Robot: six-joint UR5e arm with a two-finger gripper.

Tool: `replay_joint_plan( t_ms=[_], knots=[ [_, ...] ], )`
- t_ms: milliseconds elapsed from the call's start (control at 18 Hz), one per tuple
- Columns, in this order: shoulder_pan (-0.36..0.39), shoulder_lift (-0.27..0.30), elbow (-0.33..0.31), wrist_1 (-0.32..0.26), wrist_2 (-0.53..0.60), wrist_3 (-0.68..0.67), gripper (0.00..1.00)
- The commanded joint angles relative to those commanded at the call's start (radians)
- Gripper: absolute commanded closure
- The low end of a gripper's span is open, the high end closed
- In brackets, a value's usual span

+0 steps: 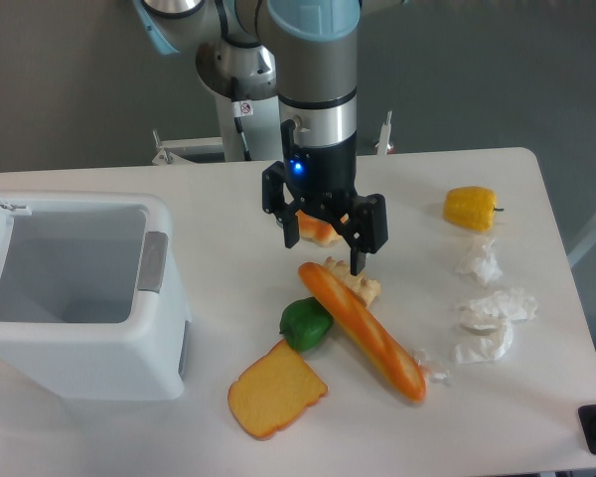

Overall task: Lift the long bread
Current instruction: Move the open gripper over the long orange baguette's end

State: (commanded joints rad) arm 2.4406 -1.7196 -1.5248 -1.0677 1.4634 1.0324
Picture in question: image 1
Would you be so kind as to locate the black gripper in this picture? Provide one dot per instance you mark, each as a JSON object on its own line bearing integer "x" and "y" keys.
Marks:
{"x": 320, "y": 181}

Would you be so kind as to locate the long orange baguette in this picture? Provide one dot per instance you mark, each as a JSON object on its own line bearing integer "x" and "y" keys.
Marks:
{"x": 386, "y": 354}

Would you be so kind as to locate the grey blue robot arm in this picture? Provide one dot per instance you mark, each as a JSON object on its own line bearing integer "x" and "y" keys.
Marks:
{"x": 289, "y": 72}

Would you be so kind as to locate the small orange bread roll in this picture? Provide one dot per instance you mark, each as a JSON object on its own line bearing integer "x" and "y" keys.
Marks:
{"x": 316, "y": 231}

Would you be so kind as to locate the green bell pepper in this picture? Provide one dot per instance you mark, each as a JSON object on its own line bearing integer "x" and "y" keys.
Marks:
{"x": 304, "y": 324}

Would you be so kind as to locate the yellow bell pepper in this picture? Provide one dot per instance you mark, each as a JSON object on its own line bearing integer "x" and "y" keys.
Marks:
{"x": 471, "y": 207}

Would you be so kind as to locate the orange toast slice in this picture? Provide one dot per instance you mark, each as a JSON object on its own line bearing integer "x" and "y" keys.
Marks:
{"x": 274, "y": 391}

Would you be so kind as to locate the upper crumpled white tissue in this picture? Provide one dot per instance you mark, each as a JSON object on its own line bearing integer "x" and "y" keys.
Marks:
{"x": 480, "y": 262}

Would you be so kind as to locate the small crumpled tissue piece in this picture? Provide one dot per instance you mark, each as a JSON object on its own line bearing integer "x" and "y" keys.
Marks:
{"x": 432, "y": 370}

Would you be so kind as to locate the large crumpled white tissue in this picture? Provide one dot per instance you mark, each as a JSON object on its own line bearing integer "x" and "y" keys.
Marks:
{"x": 489, "y": 324}

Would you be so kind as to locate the white plastic bin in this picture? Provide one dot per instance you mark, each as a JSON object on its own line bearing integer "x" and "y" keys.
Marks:
{"x": 92, "y": 305}

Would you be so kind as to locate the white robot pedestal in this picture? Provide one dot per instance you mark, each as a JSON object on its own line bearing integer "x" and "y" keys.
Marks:
{"x": 243, "y": 83}

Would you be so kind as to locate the white metal base frame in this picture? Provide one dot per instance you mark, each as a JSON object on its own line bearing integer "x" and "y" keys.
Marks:
{"x": 203, "y": 150}

